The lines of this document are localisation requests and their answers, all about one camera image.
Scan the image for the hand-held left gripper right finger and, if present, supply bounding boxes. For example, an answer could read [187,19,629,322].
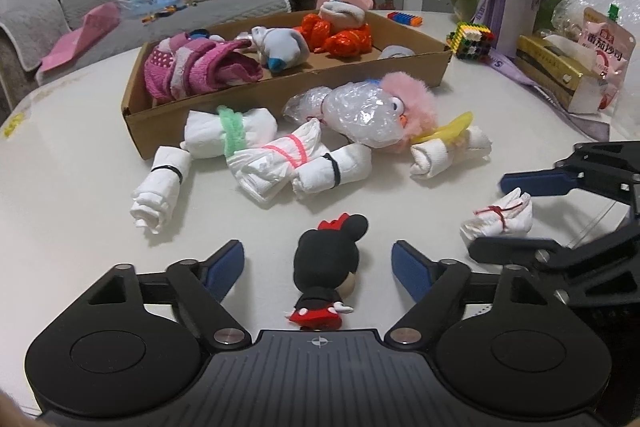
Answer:
[384,240,552,350]

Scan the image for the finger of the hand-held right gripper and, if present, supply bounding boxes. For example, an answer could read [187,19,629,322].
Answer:
[467,222,640,308]
[500,140,640,219]

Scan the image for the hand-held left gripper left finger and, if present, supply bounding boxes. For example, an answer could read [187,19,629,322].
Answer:
[89,238,252,351]

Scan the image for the white tissue bundle red tie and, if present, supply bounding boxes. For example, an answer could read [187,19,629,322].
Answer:
[460,188,534,240]

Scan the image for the black mouse figure red bow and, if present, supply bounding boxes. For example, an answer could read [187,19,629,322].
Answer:
[287,213,369,330]

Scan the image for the white tissue bundle black tie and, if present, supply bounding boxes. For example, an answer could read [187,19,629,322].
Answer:
[291,143,373,200]
[131,146,193,235]

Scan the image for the white tissue bundle pink tie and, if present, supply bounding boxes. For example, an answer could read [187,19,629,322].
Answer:
[225,119,333,208]

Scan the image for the white tissue bundle yellow tie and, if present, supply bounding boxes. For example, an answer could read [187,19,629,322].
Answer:
[409,109,493,180]

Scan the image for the white tissue bundle green tie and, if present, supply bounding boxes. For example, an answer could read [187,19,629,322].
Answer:
[181,105,278,159]

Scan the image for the shallow cardboard box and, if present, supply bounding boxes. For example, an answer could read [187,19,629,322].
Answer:
[121,9,453,160]

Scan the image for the pink fluffy plush toy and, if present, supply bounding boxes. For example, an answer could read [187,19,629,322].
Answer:
[372,71,441,152]

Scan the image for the bubble wrap bundle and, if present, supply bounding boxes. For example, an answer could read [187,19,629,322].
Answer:
[282,82,408,148]

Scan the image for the white grey plush toy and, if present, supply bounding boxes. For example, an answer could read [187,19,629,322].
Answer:
[235,26,313,72]

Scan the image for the orange red plastic bag bundle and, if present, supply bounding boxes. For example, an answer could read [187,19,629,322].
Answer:
[325,24,373,56]
[300,13,333,52]

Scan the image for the grey white sock ball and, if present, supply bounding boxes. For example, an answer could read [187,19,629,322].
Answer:
[317,0,368,29]

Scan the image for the white desktop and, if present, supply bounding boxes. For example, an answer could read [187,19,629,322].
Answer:
[0,9,640,413]

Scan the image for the gold tissue box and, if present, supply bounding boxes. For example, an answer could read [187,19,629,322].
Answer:
[515,33,621,114]

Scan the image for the pink spout pouch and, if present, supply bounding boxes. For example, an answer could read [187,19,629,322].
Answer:
[580,4,633,110]

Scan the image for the colourful bead cube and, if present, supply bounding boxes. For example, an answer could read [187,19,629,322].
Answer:
[446,22,496,64]

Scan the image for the red blue orange brick strip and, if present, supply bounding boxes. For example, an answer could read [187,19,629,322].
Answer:
[387,10,425,28]

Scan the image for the scattered toy bricks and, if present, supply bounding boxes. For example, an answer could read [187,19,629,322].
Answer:
[141,5,188,25]

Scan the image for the pink paper bag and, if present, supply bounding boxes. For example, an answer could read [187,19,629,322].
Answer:
[37,2,121,75]

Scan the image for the grey quilted armrest cover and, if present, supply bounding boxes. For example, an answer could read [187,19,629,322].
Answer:
[0,0,73,72]

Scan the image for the purple water bottle with strap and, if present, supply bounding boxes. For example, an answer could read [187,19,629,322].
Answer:
[470,0,613,142]

